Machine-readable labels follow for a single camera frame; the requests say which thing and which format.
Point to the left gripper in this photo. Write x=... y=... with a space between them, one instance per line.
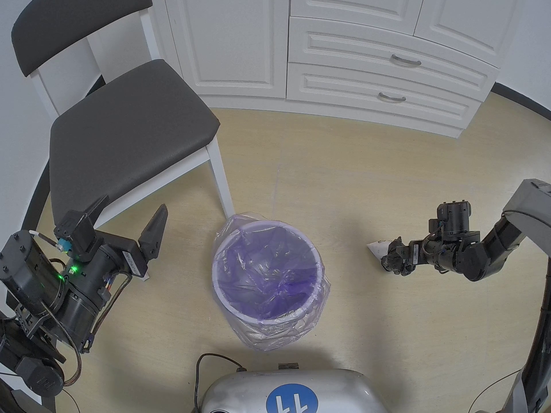
x=107 y=265

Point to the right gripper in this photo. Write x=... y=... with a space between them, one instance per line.
x=424 y=252

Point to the black plastic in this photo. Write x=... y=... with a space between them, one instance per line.
x=398 y=265

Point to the purple plastic bag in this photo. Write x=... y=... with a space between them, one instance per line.
x=271 y=273

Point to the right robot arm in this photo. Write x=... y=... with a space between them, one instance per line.
x=525 y=204

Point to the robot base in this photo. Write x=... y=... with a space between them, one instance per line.
x=241 y=394

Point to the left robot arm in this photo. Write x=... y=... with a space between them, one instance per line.
x=26 y=282

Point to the white trash bin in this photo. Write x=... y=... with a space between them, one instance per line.
x=267 y=321

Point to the white chair grey seat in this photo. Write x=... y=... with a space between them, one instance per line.
x=129 y=136

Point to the white wardrobe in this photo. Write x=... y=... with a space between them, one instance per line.
x=236 y=37

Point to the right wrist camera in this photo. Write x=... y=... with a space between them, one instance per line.
x=440 y=215

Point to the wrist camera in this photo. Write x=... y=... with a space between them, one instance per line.
x=77 y=230
x=440 y=215

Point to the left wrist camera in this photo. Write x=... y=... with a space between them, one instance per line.
x=77 y=230

